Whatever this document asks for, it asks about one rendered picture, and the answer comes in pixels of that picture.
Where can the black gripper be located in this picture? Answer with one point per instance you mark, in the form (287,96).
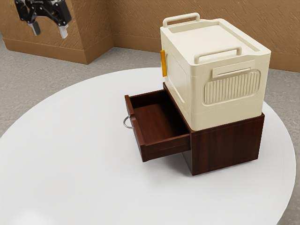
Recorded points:
(38,2)

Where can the dark wooden open drawer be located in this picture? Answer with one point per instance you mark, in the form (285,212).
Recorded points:
(157,124)

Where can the cream box with lid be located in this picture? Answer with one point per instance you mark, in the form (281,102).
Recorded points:
(211,70)

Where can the dark wooden cabinet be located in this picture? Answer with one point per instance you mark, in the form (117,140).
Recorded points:
(225,145)

